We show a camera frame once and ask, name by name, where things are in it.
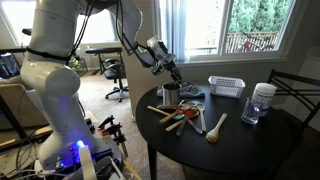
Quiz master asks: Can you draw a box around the black office chair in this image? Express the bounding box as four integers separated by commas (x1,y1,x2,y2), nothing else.
104,59,130,103

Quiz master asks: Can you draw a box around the slotted wooden spatula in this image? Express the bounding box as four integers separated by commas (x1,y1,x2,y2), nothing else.
194,102,208,132

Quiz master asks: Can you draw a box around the black orange bar clamp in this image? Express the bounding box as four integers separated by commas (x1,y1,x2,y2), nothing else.
97,114,116,131
101,122,129,158

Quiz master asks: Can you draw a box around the wooden turner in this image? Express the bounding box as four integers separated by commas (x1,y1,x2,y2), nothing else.
147,105,172,117

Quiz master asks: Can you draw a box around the pale sheer curtain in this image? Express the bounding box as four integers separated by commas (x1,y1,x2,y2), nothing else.
159,0,188,63

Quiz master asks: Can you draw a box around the white framed window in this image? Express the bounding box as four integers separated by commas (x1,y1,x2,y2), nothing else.
156,0,298,65

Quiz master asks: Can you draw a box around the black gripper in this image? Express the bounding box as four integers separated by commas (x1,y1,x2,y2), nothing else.
148,51,183,82

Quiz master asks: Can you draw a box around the silver metal tin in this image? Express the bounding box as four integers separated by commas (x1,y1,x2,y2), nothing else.
161,82,183,106

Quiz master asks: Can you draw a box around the teal spoon with wooden handle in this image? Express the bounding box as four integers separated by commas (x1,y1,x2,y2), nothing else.
158,111,186,125

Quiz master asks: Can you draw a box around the white disinfecting wipes canister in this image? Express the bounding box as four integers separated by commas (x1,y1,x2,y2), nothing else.
251,82,278,118

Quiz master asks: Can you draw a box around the wide bright window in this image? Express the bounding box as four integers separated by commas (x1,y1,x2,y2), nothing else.
0,0,121,46

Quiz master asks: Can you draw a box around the round black table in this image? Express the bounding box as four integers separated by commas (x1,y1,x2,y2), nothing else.
135,83,294,180

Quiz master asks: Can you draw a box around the grey cloth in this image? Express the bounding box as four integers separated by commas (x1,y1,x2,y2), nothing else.
156,80,206,99

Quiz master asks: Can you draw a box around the wooden fork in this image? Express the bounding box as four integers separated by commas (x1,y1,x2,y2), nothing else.
205,112,229,144

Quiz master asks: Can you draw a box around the clear plastic utensil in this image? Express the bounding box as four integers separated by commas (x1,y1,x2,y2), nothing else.
185,117,204,135
175,117,188,137

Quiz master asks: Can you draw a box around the white plastic basket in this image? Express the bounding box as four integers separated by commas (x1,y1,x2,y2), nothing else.
207,75,247,99

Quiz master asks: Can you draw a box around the flat wooden spatula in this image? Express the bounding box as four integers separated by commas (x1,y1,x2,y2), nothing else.
165,119,188,132

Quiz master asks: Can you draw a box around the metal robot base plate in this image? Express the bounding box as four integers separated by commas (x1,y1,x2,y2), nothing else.
36,139,125,180

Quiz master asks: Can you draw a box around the black bag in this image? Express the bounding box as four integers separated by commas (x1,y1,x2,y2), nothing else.
0,52,22,80

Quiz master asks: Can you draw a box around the red bicycle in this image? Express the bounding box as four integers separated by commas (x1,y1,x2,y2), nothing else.
235,31,279,53

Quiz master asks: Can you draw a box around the black desk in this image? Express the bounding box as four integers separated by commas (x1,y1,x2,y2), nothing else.
84,46,123,76

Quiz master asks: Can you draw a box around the clear glass mug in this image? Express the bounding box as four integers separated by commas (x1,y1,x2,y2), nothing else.
240,97,261,126

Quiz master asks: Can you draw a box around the beige sofa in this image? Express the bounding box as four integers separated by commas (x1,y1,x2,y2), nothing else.
0,74,49,131

